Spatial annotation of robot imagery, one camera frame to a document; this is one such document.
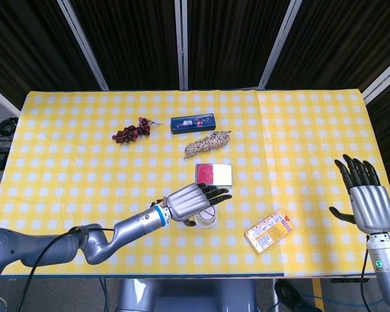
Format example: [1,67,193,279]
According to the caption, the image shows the yellow printed food box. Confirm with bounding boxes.
[243,208,296,254]

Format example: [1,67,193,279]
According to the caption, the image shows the black cable bundle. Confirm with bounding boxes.
[0,117,19,140]

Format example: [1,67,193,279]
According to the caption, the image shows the black shoe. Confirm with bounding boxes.
[274,279,305,309]

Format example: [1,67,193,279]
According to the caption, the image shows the paper cup with fern print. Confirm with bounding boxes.
[194,207,218,229]

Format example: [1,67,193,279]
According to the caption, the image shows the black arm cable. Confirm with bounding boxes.
[18,226,118,312]
[359,234,373,312]

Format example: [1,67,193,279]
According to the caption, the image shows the white screen frame post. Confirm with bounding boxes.
[257,0,300,89]
[57,0,110,91]
[0,81,20,118]
[362,73,390,105]
[174,0,189,90]

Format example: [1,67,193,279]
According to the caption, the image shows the yellow floor tape strip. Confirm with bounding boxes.
[313,278,324,311]

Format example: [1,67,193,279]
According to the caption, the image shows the red ink pad in case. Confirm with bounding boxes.
[194,163,233,189]

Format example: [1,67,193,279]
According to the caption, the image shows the grey robot torso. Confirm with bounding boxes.
[116,278,258,312]

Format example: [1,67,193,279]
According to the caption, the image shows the dark blue floral box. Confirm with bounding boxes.
[170,112,215,135]

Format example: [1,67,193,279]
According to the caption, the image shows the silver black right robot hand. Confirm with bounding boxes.
[328,153,390,234]

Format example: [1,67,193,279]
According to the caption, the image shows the yellow white checked tablecloth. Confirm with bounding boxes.
[0,89,380,279]

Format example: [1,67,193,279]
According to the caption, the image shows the beige braided rope bundle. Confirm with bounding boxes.
[183,129,232,160]

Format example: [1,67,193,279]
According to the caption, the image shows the dark red grape bunch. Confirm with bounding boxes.
[112,116,162,144]

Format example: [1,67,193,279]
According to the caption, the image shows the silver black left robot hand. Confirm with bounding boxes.
[164,182,232,229]

